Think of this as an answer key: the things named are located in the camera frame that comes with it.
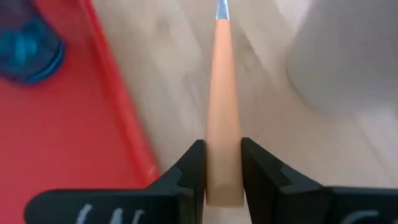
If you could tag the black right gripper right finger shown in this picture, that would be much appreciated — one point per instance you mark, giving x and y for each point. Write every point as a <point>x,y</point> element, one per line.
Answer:
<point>270,193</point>

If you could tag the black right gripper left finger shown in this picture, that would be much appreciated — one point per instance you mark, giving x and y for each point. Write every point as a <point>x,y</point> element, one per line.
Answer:
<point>189,186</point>

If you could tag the blue faceted plastic cup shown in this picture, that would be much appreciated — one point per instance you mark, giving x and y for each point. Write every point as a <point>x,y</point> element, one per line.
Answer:
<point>28,46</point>

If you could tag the red plastic tray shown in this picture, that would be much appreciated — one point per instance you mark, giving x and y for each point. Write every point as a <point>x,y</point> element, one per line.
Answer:
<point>62,130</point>

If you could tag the green plant in white pot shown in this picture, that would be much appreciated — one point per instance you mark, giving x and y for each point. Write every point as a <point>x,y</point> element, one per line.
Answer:
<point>348,53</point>

